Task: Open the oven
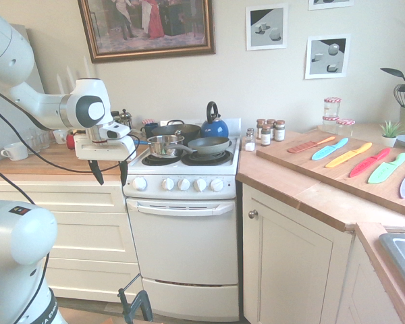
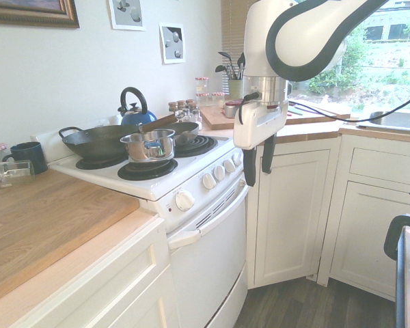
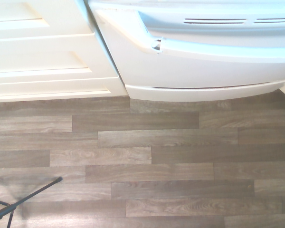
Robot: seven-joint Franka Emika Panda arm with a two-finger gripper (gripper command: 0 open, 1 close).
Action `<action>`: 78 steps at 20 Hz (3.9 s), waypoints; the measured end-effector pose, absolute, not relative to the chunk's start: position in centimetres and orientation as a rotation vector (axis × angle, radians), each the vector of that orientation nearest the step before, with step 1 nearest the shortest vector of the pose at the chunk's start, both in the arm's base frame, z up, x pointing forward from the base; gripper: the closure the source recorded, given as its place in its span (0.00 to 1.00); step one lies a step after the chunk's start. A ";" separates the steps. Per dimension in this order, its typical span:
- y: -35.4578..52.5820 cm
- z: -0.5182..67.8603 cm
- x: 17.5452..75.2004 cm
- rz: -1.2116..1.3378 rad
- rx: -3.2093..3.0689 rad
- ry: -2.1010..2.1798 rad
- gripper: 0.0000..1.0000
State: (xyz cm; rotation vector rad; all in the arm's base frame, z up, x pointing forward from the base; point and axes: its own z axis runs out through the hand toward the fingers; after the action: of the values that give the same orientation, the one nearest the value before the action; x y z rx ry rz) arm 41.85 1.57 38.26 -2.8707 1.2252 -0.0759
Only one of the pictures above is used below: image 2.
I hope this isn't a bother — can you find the white oven door handle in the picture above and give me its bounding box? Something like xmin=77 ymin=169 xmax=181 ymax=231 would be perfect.
xmin=167 ymin=174 xmax=250 ymax=251

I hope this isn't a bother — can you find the green utensil holder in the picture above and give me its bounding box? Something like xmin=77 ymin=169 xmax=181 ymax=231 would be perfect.
xmin=228 ymin=79 xmax=245 ymax=100

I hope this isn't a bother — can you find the stainless steel saucepan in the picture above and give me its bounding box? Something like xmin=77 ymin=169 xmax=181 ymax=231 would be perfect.
xmin=119 ymin=128 xmax=176 ymax=163

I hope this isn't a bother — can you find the large grey art print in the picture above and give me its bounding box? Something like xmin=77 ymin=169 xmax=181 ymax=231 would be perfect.
xmin=108 ymin=0 xmax=148 ymax=32

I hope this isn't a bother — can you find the wooden window blind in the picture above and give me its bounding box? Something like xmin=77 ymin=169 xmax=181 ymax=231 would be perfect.
xmin=221 ymin=0 xmax=247 ymax=95

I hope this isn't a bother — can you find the white electric stove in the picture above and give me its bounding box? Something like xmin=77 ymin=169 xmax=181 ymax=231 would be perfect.
xmin=49 ymin=132 xmax=251 ymax=328

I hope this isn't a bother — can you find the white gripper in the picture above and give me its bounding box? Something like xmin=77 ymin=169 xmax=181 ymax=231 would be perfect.
xmin=232 ymin=98 xmax=290 ymax=187

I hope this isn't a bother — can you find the blue kettle with black handle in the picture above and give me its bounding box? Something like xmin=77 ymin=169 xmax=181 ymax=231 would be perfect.
xmin=118 ymin=86 xmax=159 ymax=128

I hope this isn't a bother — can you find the large white oven knob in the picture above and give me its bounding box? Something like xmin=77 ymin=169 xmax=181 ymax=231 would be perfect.
xmin=174 ymin=189 xmax=196 ymax=212

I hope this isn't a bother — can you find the wooden cutting board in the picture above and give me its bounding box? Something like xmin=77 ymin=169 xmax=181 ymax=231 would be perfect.
xmin=198 ymin=104 xmax=350 ymax=131

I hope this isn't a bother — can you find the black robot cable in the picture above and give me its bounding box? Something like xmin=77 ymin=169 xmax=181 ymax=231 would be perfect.
xmin=238 ymin=89 xmax=410 ymax=126

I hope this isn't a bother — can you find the stainless steel sink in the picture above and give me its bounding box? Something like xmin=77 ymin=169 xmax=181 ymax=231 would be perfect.
xmin=355 ymin=110 xmax=410 ymax=133

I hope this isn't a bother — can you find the dark blue mug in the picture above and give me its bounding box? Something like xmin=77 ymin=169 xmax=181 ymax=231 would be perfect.
xmin=1 ymin=141 xmax=49 ymax=176

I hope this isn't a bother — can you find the framed painting with wooden frame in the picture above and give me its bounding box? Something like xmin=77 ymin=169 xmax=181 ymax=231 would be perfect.
xmin=0 ymin=0 xmax=81 ymax=29

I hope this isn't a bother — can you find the white corner cabinet door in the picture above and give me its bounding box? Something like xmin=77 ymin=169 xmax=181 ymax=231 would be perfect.
xmin=247 ymin=137 xmax=342 ymax=290

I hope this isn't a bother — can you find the silver tin can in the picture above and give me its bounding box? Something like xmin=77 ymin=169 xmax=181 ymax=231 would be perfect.
xmin=223 ymin=103 xmax=241 ymax=119

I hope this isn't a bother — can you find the black coil burner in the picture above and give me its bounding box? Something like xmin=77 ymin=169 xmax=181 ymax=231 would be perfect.
xmin=75 ymin=154 xmax=128 ymax=171
xmin=172 ymin=134 xmax=220 ymax=159
xmin=117 ymin=158 xmax=179 ymax=181

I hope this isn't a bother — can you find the black wok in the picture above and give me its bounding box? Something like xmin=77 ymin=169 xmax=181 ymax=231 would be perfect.
xmin=58 ymin=124 xmax=141 ymax=161

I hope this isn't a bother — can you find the white oven door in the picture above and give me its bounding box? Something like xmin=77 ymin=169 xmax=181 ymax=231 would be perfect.
xmin=167 ymin=169 xmax=251 ymax=328

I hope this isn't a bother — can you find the empty clear glass jar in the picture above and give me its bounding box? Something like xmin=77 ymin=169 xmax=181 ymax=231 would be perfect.
xmin=0 ymin=159 xmax=36 ymax=190

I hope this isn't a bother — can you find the black spatula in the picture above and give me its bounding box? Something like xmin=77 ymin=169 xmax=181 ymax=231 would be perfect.
xmin=217 ymin=51 xmax=234 ymax=81

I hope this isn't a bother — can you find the small grey art print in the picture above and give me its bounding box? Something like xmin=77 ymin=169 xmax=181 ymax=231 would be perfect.
xmin=158 ymin=22 xmax=187 ymax=65

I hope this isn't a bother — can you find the white base cabinet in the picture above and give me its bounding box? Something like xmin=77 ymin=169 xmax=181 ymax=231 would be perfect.
xmin=5 ymin=217 xmax=176 ymax=328

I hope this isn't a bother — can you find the black cooking spoon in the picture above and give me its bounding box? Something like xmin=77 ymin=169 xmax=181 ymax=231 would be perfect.
xmin=236 ymin=52 xmax=246 ymax=81

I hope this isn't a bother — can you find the white sink cabinet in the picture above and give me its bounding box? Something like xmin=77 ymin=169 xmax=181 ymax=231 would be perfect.
xmin=316 ymin=131 xmax=410 ymax=303

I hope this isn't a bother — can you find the frying pan with wooden handle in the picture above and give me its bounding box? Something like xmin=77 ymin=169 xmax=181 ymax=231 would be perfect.
xmin=138 ymin=113 xmax=201 ymax=144

